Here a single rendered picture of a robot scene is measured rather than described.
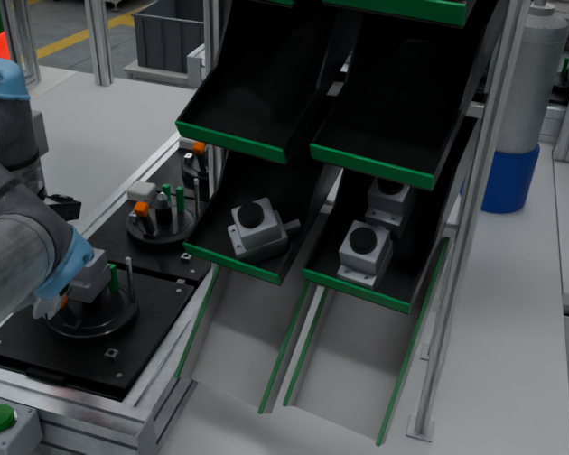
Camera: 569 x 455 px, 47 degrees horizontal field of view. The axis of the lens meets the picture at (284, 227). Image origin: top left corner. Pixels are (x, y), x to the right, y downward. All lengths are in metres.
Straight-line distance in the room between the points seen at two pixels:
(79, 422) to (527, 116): 1.08
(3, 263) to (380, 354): 0.51
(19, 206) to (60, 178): 1.01
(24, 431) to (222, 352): 0.28
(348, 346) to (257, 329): 0.12
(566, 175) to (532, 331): 0.66
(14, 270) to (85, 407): 0.45
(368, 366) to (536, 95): 0.81
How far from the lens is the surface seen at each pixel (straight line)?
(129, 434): 0.92
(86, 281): 1.01
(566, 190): 1.79
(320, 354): 0.89
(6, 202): 0.69
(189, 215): 1.26
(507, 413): 1.14
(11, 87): 0.76
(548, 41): 1.47
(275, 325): 0.90
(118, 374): 0.98
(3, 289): 0.53
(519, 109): 1.51
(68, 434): 0.99
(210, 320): 0.93
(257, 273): 0.76
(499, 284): 1.39
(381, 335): 0.88
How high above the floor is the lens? 1.67
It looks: 34 degrees down
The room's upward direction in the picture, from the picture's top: 3 degrees clockwise
